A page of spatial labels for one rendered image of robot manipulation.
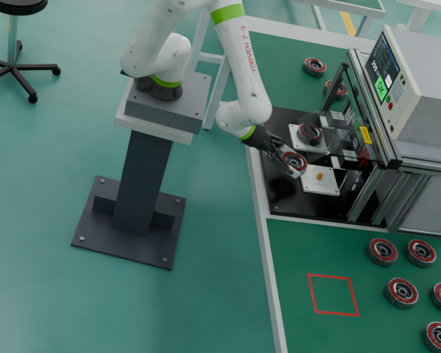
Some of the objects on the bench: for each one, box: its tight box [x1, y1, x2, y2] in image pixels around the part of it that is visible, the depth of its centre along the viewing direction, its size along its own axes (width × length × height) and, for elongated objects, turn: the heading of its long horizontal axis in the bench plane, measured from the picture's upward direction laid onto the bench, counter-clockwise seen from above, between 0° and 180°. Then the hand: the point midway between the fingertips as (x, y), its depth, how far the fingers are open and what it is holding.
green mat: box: [249, 31, 361, 116], centre depth 323 cm, size 94×61×1 cm, turn 80°
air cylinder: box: [344, 169, 364, 192], centre depth 264 cm, size 5×8×6 cm
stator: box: [366, 238, 398, 266], centre depth 243 cm, size 11×11×4 cm
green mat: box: [266, 218, 441, 353], centre depth 232 cm, size 94×61×1 cm, turn 80°
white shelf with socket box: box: [396, 0, 441, 33], centre depth 334 cm, size 35×37×46 cm
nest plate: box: [298, 165, 340, 196], centre depth 262 cm, size 15×15×1 cm
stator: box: [385, 277, 419, 309], centre depth 231 cm, size 11×11×4 cm
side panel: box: [387, 174, 441, 240], centre depth 248 cm, size 28×3×32 cm, turn 80°
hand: (292, 163), depth 254 cm, fingers closed on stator, 11 cm apart
